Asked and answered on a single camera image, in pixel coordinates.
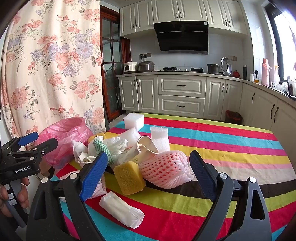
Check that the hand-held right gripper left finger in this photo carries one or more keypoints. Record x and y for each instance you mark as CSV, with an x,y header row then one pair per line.
x,y
94,178

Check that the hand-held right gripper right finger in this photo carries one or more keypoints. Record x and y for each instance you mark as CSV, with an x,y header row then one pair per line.
x,y
203,178

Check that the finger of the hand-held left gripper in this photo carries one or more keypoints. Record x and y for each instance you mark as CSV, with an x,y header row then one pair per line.
x,y
46,147
27,138

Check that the small pink foam fruit net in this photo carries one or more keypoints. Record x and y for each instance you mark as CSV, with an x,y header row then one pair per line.
x,y
99,188

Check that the pink bag lined bin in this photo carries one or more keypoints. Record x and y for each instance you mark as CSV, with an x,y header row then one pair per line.
x,y
67,134

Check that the white paper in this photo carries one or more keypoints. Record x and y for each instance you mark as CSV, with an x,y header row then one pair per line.
x,y
81,153

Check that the green white striped cloth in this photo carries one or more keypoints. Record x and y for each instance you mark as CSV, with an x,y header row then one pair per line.
x,y
103,148

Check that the yellow sponge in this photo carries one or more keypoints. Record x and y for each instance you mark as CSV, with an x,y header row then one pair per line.
x,y
128,178
92,138

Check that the large pink foam fruit net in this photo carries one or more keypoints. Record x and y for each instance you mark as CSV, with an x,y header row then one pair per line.
x,y
166,170

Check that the white paper packet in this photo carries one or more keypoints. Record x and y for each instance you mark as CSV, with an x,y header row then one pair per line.
x,y
120,208

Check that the white plastic bag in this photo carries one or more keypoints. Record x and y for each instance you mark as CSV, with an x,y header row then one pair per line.
x,y
115,144

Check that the white foam piece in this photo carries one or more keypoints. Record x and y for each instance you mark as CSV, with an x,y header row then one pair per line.
x,y
131,136

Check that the tall white foam block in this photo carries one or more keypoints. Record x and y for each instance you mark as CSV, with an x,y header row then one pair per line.
x,y
159,139

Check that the large white foam block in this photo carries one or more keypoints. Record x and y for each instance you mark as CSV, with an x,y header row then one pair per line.
x,y
134,120

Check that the person's left hand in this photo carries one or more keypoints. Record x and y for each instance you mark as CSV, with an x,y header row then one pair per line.
x,y
24,197

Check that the colourful striped tablecloth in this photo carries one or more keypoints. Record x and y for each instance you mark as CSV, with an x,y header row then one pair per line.
x,y
231,150

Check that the dark waste bin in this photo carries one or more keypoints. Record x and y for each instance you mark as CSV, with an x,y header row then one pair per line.
x,y
234,118

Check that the cream cabinet drawer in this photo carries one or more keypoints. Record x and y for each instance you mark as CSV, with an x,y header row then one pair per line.
x,y
182,85
182,106

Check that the floral curtain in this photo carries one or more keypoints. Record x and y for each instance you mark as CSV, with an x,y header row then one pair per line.
x,y
57,58

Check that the cream lower kitchen cabinets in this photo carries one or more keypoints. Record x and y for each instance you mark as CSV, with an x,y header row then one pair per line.
x,y
148,92

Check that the cream kitchen cabinets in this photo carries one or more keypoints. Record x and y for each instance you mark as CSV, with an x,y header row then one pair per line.
x,y
185,9
148,92

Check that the wooden glass door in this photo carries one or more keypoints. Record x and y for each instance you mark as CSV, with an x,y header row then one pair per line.
x,y
111,69

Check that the small red pot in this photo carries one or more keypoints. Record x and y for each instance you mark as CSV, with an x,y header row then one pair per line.
x,y
236,74

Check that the steel cooking pot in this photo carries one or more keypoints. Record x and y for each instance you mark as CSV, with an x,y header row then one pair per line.
x,y
213,69

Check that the black bottle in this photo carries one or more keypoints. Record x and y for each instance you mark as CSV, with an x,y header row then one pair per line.
x,y
244,73

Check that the pump bottle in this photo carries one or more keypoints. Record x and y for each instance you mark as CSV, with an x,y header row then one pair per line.
x,y
256,77

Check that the round steel lid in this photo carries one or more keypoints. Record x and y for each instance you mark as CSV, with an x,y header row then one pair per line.
x,y
226,66

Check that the black gas stove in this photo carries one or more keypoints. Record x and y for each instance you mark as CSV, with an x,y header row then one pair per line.
x,y
171,68

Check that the white rice cooker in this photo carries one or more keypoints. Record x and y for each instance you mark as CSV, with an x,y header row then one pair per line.
x,y
130,67

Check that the pink thermos flask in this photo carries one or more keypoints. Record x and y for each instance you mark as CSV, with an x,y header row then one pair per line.
x,y
266,74

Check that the steel pressure cooker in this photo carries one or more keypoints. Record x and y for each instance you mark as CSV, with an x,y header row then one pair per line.
x,y
146,66

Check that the pale spray bottle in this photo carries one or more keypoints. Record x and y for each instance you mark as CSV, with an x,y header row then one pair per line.
x,y
276,76

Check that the black range hood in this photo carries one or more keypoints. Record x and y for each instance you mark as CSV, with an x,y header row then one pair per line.
x,y
182,37

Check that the kitchen window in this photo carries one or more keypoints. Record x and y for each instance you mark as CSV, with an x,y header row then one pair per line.
x,y
284,46

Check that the cream upper kitchen cabinets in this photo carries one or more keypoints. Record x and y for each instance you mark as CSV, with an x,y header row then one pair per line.
x,y
185,9

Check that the small wall socket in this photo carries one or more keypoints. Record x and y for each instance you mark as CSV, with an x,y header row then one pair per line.
x,y
232,58

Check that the wide wall socket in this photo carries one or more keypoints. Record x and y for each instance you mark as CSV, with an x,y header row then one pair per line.
x,y
145,55

